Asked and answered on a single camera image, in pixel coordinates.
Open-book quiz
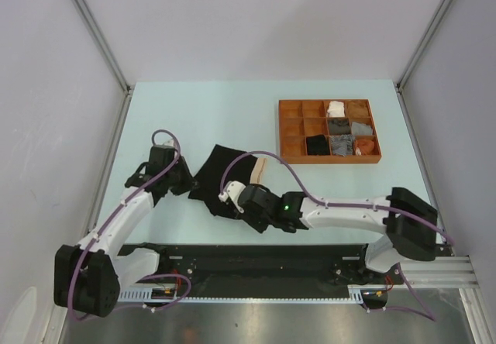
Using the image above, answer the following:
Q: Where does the black underwear beige waistband back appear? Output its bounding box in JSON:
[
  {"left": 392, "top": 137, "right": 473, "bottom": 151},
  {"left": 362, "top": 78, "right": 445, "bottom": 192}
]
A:
[{"left": 188, "top": 144, "right": 268, "bottom": 219}]

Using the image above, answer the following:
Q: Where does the black underwear beige waistband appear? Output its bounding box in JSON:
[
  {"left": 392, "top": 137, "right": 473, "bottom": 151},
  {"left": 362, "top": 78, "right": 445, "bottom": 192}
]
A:
[
  {"left": 188, "top": 144, "right": 268, "bottom": 219},
  {"left": 305, "top": 135, "right": 330, "bottom": 156}
]

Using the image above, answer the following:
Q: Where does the black underwear beige waistband front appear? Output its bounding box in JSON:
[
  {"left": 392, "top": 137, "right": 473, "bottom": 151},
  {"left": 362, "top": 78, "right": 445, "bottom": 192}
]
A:
[{"left": 305, "top": 135, "right": 330, "bottom": 156}]

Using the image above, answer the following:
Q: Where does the grey striped boxer underwear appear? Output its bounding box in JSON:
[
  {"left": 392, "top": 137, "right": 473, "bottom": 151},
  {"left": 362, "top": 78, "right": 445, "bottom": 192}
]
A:
[{"left": 329, "top": 134, "right": 355, "bottom": 157}]

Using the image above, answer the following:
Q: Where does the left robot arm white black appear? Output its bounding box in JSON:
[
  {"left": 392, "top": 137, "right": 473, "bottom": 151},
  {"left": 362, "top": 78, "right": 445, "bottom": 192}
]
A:
[{"left": 53, "top": 145, "right": 196, "bottom": 318}]

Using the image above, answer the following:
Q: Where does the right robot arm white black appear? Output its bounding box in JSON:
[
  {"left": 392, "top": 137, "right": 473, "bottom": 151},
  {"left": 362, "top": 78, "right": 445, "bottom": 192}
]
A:
[{"left": 219, "top": 181, "right": 438, "bottom": 283}]

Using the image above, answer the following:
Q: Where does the wooden compartment tray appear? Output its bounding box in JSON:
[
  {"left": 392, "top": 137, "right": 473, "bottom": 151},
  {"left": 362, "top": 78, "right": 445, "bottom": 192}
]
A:
[{"left": 278, "top": 99, "right": 382, "bottom": 164}]

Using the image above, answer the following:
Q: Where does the dark grey rolled cloth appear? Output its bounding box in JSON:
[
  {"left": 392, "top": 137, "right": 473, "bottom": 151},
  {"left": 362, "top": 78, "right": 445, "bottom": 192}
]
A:
[{"left": 327, "top": 119, "right": 351, "bottom": 136}]

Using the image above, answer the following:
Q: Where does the orange rolled cloth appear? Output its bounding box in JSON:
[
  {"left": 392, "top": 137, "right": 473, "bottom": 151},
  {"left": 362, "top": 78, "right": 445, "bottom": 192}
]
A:
[{"left": 353, "top": 139, "right": 376, "bottom": 156}]

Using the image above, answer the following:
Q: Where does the white rolled cloth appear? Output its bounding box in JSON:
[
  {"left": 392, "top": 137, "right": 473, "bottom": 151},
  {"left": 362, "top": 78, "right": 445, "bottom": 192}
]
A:
[{"left": 327, "top": 101, "right": 346, "bottom": 118}]

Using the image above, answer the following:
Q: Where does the light grey rolled cloth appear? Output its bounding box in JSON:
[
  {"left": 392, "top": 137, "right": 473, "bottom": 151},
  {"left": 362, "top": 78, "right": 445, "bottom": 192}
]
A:
[{"left": 350, "top": 122, "right": 374, "bottom": 136}]

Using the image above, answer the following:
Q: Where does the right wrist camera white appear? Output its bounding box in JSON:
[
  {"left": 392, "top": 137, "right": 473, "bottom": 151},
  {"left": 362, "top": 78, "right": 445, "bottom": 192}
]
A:
[{"left": 219, "top": 181, "right": 246, "bottom": 206}]

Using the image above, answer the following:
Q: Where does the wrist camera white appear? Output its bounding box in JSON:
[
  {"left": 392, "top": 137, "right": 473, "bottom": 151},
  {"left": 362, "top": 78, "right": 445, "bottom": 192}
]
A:
[
  {"left": 219, "top": 181, "right": 246, "bottom": 206},
  {"left": 160, "top": 139, "right": 176, "bottom": 149}
]

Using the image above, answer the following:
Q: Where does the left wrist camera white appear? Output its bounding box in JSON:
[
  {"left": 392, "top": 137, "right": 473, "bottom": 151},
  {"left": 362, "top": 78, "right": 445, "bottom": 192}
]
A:
[{"left": 160, "top": 139, "right": 176, "bottom": 149}]

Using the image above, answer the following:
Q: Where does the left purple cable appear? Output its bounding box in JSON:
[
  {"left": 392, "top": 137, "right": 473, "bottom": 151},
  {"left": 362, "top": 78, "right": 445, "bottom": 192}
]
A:
[{"left": 67, "top": 129, "right": 193, "bottom": 322}]

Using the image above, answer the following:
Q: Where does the white slotted cable duct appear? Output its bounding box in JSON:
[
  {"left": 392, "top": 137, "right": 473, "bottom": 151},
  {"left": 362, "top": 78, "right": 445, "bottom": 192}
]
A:
[{"left": 118, "top": 285, "right": 386, "bottom": 305}]

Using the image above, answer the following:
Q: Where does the left aluminium frame post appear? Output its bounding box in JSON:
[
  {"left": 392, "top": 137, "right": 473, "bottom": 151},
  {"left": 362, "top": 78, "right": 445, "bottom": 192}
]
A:
[{"left": 71, "top": 0, "right": 131, "bottom": 95}]

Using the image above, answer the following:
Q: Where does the aluminium frame post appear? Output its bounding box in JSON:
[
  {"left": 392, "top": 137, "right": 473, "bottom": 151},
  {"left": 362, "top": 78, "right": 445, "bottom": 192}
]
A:
[
  {"left": 396, "top": 0, "right": 455, "bottom": 91},
  {"left": 71, "top": 0, "right": 131, "bottom": 95}
]

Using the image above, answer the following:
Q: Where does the aluminium front rail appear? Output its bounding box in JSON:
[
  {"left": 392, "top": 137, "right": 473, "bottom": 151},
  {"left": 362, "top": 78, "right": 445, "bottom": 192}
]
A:
[{"left": 400, "top": 256, "right": 479, "bottom": 289}]

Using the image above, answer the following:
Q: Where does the right aluminium frame post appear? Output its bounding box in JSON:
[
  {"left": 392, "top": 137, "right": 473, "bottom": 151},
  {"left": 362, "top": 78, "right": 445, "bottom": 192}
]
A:
[{"left": 396, "top": 0, "right": 455, "bottom": 91}]

